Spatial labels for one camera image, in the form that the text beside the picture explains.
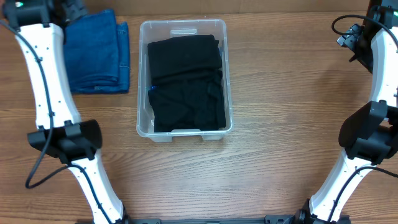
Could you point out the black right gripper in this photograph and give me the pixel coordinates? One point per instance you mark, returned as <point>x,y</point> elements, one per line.
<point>347,37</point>

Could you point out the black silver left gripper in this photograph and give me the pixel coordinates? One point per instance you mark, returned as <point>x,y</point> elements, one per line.
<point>76,8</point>

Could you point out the blue denim jeans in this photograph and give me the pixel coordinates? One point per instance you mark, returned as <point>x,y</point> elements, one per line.
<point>97,55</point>

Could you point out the black cloth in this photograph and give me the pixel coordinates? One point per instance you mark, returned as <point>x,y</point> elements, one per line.
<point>177,56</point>
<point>203,94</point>
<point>170,109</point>

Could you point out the clear plastic storage bin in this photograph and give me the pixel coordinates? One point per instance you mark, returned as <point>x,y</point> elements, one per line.
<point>151,31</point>

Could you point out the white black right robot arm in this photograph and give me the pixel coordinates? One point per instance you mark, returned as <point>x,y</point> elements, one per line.
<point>369,135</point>

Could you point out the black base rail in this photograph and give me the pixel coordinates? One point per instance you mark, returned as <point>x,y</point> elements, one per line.
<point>268,219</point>

